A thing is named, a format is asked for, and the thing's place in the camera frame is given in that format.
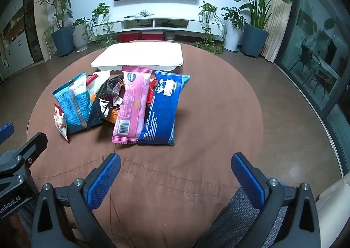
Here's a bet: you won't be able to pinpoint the beige curtain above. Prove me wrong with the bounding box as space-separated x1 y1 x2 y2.
262 0 296 63

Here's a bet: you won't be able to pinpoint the small bushy potted plant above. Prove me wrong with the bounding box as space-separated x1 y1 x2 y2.
220 6 247 30

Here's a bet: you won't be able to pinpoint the low ground plant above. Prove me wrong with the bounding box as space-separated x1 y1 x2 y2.
194 35 225 56

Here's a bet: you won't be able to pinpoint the bright red snack packet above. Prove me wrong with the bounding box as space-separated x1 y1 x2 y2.
146 77 158 103

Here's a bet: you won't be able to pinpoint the cables on console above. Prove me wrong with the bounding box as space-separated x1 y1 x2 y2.
124 11 155 19

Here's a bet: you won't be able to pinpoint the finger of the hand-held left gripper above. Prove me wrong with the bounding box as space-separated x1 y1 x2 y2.
0 124 15 145
16 132 48 169

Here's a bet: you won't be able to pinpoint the wall cabinet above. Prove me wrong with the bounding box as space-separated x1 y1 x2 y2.
0 0 45 82

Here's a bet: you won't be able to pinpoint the brown tablecloth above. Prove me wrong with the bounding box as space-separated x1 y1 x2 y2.
26 42 264 248

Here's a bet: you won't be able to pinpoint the light blue snack packet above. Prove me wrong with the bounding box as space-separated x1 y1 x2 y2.
52 72 93 135

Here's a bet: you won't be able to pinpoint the orange snack packet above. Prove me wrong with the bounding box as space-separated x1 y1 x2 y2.
103 108 121 123

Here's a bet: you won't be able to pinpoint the red and white snack packet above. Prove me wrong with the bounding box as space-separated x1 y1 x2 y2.
53 103 70 144

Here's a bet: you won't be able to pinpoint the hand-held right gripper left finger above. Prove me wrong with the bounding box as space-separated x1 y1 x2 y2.
31 152 121 248

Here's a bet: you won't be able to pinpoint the white rectangular tray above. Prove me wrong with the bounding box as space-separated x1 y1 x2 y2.
91 42 184 71

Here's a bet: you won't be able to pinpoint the trailing pothos plant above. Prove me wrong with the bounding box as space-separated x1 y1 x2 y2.
88 2 117 46
198 1 227 46

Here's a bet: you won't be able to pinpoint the white smooth plant pot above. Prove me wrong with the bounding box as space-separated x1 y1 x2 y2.
224 25 244 52

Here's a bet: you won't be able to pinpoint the black snack packet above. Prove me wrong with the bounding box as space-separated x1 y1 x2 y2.
87 74 123 129

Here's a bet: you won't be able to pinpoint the white ribbed plant pot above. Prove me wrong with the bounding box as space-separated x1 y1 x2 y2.
72 23 89 52

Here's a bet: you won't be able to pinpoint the glass sliding door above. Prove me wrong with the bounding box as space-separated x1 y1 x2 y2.
275 0 350 120

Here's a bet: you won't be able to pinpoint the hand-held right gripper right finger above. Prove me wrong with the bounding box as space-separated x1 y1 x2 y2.
231 152 321 248

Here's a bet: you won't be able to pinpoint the pink snack packet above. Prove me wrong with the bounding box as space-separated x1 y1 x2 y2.
112 65 154 145

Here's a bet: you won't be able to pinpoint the large blue plant pot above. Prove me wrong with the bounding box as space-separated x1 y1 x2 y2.
241 23 270 58
51 26 75 57

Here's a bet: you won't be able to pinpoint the white television console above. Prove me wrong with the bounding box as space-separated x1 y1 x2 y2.
90 17 227 38

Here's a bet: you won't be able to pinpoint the small plant in ribbed pot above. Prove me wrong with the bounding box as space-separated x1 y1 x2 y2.
72 17 90 28

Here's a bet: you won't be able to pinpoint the cream chair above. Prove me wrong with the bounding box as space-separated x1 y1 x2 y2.
317 174 350 238

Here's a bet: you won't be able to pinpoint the red storage box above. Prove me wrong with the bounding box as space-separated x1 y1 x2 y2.
119 32 139 42
142 31 165 42

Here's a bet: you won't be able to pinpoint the dark blue snack packet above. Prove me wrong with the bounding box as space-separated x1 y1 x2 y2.
137 71 190 146

